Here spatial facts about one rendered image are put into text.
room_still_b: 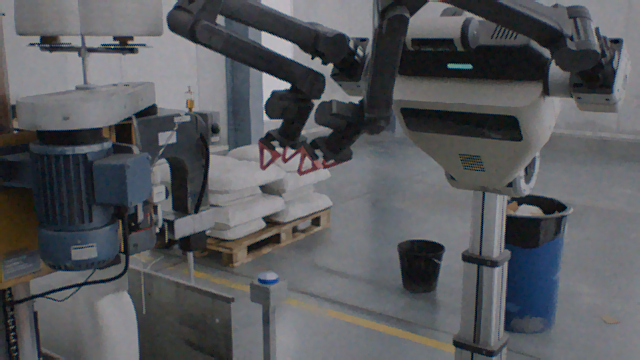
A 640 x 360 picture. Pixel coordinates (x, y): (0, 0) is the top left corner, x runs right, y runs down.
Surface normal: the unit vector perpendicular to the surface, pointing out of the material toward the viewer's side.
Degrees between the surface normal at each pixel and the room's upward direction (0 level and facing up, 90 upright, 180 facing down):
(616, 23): 90
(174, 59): 90
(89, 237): 91
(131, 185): 90
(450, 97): 40
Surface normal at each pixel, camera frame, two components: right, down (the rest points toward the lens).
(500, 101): -0.37, -0.63
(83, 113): 0.61, 0.18
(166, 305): -0.58, 0.18
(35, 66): 0.82, 0.13
